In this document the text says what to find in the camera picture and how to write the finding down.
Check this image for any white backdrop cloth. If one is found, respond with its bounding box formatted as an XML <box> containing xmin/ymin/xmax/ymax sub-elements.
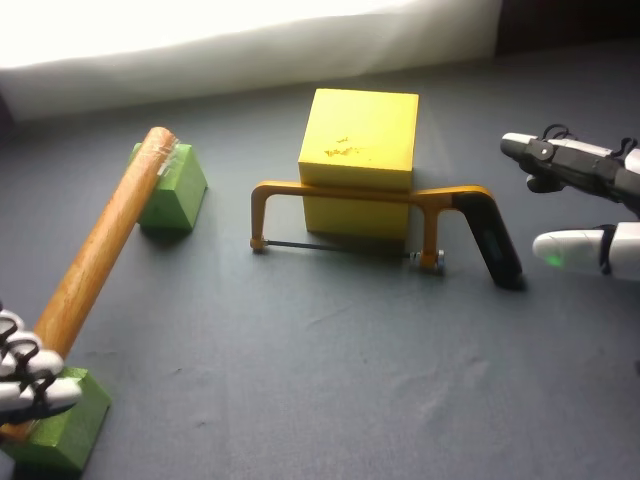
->
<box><xmin>0</xmin><ymin>0</ymin><xmax>501</xmax><ymax>124</ymax></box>

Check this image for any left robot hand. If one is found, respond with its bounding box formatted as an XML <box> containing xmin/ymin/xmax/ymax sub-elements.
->
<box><xmin>0</xmin><ymin>299</ymin><xmax>84</xmax><ymax>436</ymax></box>

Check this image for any orange hacksaw with black handle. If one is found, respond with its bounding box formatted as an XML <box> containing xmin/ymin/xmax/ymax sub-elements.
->
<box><xmin>248</xmin><ymin>179</ymin><xmax>525</xmax><ymax>291</ymax></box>

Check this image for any wooden rod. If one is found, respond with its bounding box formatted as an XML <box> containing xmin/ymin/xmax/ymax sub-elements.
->
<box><xmin>0</xmin><ymin>126</ymin><xmax>181</xmax><ymax>441</ymax></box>

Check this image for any yellow wooden block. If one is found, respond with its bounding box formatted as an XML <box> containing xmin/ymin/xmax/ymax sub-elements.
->
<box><xmin>297</xmin><ymin>88</ymin><xmax>420</xmax><ymax>247</ymax></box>

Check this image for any grey tablecloth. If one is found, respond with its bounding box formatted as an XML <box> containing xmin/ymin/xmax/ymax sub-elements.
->
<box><xmin>0</xmin><ymin>37</ymin><xmax>640</xmax><ymax>480</ymax></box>

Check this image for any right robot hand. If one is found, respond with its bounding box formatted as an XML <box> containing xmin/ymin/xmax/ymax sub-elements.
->
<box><xmin>499</xmin><ymin>123</ymin><xmax>640</xmax><ymax>281</ymax></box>

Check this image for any green wedge block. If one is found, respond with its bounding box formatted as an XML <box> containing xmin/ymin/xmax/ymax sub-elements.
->
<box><xmin>130</xmin><ymin>142</ymin><xmax>209</xmax><ymax>235</ymax></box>
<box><xmin>0</xmin><ymin>366</ymin><xmax>114</xmax><ymax>476</ymax></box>

